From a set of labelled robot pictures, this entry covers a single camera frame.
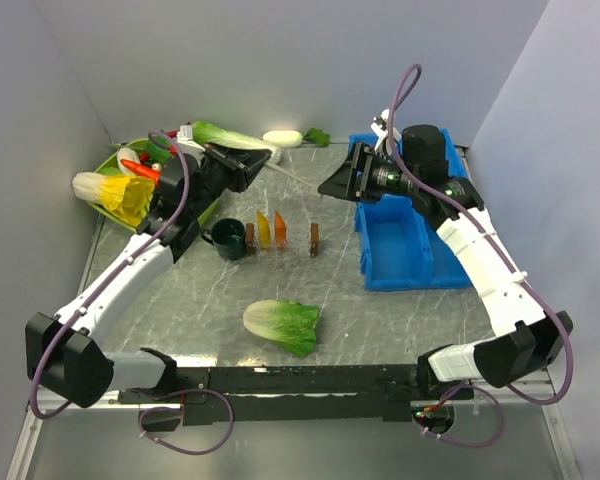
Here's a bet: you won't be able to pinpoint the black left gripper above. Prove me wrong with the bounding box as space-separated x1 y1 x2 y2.
189 141 272 218

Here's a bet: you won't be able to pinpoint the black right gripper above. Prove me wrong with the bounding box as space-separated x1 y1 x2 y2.
316 141 419 206

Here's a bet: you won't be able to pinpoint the dark green mug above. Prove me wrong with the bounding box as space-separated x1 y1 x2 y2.
200 218 247 261

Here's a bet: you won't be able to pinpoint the clear acrylic holder brown ends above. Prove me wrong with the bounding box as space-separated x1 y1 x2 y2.
245 221 321 258

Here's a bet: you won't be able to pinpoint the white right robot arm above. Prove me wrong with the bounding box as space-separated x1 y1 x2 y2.
318 125 573 399

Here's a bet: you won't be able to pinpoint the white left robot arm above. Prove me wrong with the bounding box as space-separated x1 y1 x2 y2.
25 144 280 408

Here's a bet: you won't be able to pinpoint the light green tray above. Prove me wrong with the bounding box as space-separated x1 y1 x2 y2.
89 138 219 232

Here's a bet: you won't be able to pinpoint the white radish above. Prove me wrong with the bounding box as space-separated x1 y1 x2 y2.
262 130 304 149

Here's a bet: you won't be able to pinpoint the long green napa cabbage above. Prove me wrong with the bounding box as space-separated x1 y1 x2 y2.
191 121 281 164

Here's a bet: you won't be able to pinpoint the green radish leaf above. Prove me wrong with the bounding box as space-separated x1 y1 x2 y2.
303 128 331 148

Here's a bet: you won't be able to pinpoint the blue four-compartment bin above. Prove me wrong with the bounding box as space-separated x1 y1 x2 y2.
355 129 471 291

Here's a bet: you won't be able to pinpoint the green bok choy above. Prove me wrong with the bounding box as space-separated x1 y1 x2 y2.
146 135 172 165

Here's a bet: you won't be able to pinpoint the orange carrot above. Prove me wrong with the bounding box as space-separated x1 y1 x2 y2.
121 159 161 185

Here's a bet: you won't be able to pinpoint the yellow napa cabbage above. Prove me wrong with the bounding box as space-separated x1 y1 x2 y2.
72 172 155 227

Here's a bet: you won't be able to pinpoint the green napa cabbage front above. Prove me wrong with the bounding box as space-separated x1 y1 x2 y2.
242 300 320 357

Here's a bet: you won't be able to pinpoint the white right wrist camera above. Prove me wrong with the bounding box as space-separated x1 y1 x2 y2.
371 109 391 158

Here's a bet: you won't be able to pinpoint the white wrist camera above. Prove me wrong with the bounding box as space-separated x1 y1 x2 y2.
371 109 391 158
176 124 204 157

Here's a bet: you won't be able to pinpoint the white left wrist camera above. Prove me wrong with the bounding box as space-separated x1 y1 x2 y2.
176 124 204 157

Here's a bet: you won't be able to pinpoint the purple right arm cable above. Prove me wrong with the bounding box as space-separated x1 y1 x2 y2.
387 63 575 405

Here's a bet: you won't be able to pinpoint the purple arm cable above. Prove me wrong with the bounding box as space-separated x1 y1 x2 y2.
28 130 191 420
387 63 575 405

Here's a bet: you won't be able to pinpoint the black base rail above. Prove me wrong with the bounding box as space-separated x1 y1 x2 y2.
118 364 458 426

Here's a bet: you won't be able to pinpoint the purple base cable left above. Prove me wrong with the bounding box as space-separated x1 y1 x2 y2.
137 385 238 456

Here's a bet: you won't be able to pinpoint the aluminium frame rail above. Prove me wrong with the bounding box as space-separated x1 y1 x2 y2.
7 362 579 480

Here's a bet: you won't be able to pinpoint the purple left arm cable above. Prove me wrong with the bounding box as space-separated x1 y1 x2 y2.
28 130 191 420

